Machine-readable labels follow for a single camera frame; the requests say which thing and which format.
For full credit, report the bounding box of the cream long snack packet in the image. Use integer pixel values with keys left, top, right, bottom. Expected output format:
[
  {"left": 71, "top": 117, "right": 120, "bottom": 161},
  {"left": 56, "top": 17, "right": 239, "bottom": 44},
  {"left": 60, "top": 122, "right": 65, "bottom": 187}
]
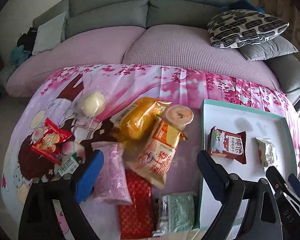
[{"left": 256, "top": 137, "right": 278, "bottom": 171}]

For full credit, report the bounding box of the small green white packet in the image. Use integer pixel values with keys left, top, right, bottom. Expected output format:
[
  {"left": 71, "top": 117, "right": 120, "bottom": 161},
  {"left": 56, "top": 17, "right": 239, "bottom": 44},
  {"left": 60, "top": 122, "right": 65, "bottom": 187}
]
[{"left": 57, "top": 153, "right": 82, "bottom": 177}]

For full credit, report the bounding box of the small red snack packet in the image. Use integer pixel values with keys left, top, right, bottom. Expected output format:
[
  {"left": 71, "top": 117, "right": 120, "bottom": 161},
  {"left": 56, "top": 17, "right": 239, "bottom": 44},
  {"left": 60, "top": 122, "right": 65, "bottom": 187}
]
[{"left": 31, "top": 118, "right": 72, "bottom": 165}]

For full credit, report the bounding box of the pink snack packet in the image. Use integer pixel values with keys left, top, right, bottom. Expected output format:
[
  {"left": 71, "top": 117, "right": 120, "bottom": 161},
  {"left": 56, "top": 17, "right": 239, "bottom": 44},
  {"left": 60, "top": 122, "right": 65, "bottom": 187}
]
[{"left": 91, "top": 141, "right": 132, "bottom": 205}]

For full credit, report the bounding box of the green white snack packet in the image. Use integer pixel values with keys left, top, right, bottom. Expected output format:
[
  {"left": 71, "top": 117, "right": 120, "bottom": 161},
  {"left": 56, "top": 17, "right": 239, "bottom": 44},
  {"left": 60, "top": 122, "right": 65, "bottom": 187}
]
[{"left": 153, "top": 192, "right": 195, "bottom": 237}]

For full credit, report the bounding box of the dark red white packet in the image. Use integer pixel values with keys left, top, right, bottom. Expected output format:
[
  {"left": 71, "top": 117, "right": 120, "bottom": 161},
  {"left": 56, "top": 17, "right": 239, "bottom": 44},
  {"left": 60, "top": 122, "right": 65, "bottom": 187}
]
[{"left": 207, "top": 126, "right": 247, "bottom": 165}]

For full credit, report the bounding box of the red patterned snack packet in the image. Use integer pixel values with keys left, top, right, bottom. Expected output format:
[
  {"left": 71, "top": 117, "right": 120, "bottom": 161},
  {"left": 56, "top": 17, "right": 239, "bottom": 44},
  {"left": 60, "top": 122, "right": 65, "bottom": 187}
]
[{"left": 118, "top": 170, "right": 155, "bottom": 239}]

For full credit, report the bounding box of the cream orange biscuit bag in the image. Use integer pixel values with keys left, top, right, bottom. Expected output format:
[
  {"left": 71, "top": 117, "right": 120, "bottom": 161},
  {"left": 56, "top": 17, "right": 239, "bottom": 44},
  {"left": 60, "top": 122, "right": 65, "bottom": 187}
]
[{"left": 126, "top": 116, "right": 187, "bottom": 189}]

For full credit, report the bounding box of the clear white bun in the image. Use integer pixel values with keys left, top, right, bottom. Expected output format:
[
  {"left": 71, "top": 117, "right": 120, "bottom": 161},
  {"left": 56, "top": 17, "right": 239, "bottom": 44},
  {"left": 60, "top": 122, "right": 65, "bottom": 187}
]
[{"left": 74, "top": 88, "right": 109, "bottom": 118}]

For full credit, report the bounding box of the round jelly cup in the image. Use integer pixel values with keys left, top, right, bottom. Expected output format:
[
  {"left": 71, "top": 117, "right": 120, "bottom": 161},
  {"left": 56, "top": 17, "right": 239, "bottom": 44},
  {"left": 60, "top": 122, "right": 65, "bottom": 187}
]
[{"left": 164, "top": 105, "right": 194, "bottom": 131}]

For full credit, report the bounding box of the orange yellow snack bag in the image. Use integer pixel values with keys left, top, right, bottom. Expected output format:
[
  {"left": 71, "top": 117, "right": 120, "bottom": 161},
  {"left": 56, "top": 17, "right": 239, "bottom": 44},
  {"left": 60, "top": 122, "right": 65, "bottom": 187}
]
[{"left": 111, "top": 97, "right": 172, "bottom": 142}]

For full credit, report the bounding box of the pink cartoon printed blanket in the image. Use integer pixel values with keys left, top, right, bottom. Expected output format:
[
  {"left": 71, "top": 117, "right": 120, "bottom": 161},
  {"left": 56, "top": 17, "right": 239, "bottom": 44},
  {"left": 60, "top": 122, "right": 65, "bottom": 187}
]
[{"left": 1, "top": 63, "right": 300, "bottom": 240}]

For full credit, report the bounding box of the plain grey pillow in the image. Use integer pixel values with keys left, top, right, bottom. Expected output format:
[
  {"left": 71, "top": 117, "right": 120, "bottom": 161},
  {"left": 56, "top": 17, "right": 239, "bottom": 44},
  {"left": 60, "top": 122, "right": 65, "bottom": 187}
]
[{"left": 239, "top": 36, "right": 299, "bottom": 61}]

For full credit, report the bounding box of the dark clothes pile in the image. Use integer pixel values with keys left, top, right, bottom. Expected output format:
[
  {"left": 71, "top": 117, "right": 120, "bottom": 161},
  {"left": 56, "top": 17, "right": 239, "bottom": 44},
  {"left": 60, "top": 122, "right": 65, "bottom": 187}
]
[{"left": 10, "top": 27, "right": 37, "bottom": 67}]

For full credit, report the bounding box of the black white patterned pillow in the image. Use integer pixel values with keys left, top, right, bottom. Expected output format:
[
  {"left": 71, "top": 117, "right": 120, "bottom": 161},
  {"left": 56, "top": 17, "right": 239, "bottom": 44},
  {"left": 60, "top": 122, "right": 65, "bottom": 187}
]
[{"left": 207, "top": 9, "right": 289, "bottom": 49}]

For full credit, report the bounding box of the pink sofa seat cover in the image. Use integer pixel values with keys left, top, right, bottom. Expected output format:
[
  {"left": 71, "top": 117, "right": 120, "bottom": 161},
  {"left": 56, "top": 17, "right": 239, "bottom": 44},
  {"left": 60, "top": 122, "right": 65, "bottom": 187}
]
[{"left": 5, "top": 25, "right": 280, "bottom": 97}]

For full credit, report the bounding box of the light grey cushion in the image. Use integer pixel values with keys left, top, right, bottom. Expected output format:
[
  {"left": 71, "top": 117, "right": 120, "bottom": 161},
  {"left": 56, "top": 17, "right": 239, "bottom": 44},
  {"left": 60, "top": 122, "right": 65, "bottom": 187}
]
[{"left": 32, "top": 12, "right": 66, "bottom": 56}]

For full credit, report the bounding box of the grey sofa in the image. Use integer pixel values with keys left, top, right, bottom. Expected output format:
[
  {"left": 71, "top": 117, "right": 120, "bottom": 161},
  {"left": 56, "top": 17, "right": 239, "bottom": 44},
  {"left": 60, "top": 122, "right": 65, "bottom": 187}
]
[{"left": 32, "top": 0, "right": 300, "bottom": 103}]

